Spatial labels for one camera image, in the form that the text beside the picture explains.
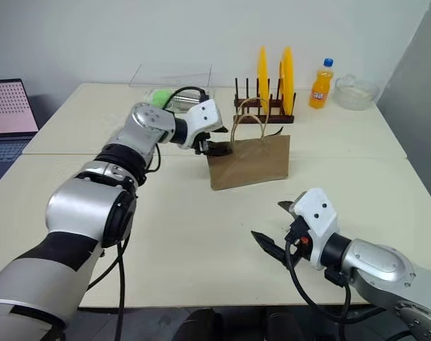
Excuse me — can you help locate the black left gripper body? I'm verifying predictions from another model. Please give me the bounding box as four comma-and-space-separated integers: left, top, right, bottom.
193, 131, 213, 156

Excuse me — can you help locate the black right gripper short-looking finger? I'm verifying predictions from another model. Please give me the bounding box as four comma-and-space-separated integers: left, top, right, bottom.
277, 200, 298, 218

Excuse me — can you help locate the black right gripper long-looking finger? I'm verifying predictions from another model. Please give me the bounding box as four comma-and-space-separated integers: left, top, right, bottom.
250, 229, 293, 272

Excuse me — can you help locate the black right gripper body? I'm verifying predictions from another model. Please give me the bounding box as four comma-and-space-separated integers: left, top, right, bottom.
283, 212, 314, 268

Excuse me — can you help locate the brown paper bag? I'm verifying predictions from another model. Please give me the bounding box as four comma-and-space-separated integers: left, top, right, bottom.
204, 97, 292, 192

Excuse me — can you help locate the green item in plastic wrap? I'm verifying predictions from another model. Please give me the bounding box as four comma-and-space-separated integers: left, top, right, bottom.
143, 87, 216, 115

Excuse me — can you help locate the dark wooden dish rack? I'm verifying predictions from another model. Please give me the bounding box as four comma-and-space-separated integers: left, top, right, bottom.
232, 77, 296, 125

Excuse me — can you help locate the yellow plate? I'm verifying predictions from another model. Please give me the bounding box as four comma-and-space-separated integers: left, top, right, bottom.
278, 45, 296, 117
256, 45, 272, 117

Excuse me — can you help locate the clear acrylic box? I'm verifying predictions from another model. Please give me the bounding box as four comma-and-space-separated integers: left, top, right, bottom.
129, 63, 214, 89

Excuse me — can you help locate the dark rounded shape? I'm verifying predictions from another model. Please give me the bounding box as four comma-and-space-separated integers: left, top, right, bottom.
177, 307, 224, 341

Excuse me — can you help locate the orange soda bottle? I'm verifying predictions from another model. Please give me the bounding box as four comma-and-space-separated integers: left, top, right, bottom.
308, 57, 334, 110

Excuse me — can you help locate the clear glass bowl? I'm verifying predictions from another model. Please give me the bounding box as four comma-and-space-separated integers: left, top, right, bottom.
333, 73, 378, 111

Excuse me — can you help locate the grey partition panel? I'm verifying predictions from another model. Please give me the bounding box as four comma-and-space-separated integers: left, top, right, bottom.
376, 9, 431, 216

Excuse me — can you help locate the open laptop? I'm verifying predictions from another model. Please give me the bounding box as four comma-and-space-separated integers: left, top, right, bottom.
0, 77, 40, 195

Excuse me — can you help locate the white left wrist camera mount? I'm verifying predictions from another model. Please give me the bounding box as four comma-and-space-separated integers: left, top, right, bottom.
181, 98, 225, 150

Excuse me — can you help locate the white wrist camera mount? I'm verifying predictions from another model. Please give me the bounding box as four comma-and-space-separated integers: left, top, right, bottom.
292, 187, 341, 271
181, 98, 225, 150

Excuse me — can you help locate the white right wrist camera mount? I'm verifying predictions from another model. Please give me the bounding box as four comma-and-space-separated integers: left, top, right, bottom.
292, 187, 341, 271

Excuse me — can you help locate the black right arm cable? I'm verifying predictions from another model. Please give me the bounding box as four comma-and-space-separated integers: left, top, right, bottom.
283, 239, 387, 325

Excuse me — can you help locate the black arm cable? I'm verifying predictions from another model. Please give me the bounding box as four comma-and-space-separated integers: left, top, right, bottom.
283, 239, 387, 325
87, 86, 209, 341

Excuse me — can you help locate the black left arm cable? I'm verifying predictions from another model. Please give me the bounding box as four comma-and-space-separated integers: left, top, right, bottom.
87, 86, 209, 341

